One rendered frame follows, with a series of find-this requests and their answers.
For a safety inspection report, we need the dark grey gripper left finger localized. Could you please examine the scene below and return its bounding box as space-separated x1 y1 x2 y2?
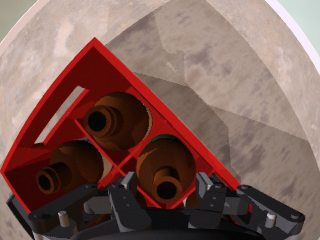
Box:
28 172 151 240

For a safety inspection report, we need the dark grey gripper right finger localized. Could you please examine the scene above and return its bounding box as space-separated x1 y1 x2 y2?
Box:
188 172 305 240

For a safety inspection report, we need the grey rectangular tray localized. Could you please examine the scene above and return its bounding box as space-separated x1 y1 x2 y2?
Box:
6 193 35 240

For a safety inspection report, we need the red bottle crate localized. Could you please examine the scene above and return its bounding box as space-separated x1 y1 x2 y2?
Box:
0 37 241 214

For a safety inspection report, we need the brown glass bottle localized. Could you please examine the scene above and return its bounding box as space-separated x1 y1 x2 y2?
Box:
84 91 153 152
36 137 114 194
136 134 196 204
96 172 149 224
183 173 236 223

